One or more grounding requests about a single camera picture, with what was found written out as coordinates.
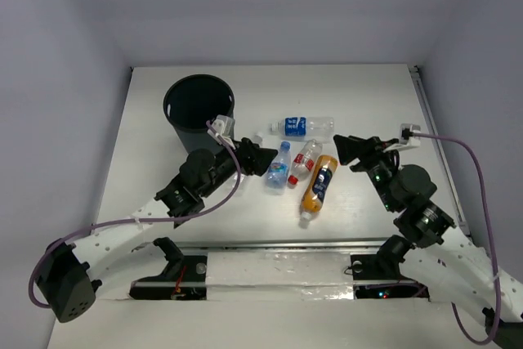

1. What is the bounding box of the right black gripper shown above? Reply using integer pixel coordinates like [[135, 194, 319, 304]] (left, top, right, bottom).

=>
[[333, 132, 400, 211]]

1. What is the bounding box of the small bottle blue cap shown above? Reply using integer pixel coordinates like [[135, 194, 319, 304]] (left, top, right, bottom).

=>
[[266, 141, 291, 195]]

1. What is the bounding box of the orange juice bottle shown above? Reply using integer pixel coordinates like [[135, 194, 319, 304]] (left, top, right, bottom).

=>
[[298, 154, 338, 229]]

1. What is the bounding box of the crushed bottle red cap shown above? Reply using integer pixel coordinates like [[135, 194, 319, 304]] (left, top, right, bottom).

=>
[[287, 139, 323, 188]]

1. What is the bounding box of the clear bottle blue label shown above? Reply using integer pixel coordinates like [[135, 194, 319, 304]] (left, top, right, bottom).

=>
[[269, 116, 335, 139]]

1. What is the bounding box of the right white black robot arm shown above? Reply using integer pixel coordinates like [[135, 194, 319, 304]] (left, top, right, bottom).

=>
[[333, 125, 522, 348]]

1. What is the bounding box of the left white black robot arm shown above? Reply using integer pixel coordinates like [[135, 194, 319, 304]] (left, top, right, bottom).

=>
[[29, 138, 278, 323]]

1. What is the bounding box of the dark grey round bin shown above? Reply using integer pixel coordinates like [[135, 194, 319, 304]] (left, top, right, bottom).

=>
[[163, 74, 235, 153]]

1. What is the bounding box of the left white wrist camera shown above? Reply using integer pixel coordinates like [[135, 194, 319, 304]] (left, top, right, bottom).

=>
[[208, 114, 235, 141]]

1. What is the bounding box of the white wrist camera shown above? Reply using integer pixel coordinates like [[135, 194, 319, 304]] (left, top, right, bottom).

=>
[[398, 123, 421, 150], [208, 114, 235, 141]]

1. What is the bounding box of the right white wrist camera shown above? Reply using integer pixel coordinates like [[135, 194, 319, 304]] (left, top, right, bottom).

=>
[[398, 123, 421, 150]]

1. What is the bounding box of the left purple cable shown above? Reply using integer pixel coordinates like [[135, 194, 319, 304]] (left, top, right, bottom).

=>
[[28, 119, 243, 310]]

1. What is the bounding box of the purple cable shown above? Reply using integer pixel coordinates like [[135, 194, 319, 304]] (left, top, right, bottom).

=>
[[402, 131, 503, 345], [28, 119, 243, 310]]

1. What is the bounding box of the side aluminium rail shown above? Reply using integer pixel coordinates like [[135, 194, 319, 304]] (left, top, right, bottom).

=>
[[409, 65, 471, 238]]

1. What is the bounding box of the aluminium mounting rail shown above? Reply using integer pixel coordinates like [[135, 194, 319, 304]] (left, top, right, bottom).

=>
[[128, 247, 430, 301]]

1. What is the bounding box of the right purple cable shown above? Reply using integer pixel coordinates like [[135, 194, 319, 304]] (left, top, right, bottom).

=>
[[402, 131, 503, 345]]

